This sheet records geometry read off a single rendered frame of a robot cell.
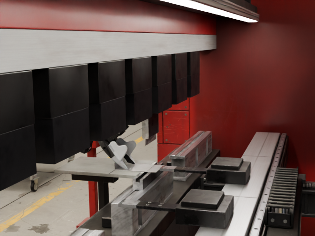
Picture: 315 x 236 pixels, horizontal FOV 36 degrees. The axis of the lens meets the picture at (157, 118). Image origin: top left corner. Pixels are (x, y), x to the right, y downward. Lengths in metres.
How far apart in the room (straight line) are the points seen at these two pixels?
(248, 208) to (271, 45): 1.16
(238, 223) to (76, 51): 0.51
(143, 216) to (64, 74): 0.60
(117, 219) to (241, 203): 0.32
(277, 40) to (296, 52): 0.10
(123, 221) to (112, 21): 0.52
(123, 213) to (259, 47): 1.19
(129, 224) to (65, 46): 0.57
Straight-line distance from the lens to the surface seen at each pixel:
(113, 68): 1.09
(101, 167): 1.52
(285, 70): 2.23
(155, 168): 1.48
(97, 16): 1.02
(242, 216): 1.15
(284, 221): 1.05
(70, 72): 0.90
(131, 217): 1.28
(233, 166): 1.39
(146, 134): 1.42
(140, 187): 1.39
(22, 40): 0.77
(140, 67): 1.25
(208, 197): 1.12
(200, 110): 2.30
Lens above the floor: 1.38
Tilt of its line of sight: 9 degrees down
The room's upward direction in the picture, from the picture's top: 1 degrees counter-clockwise
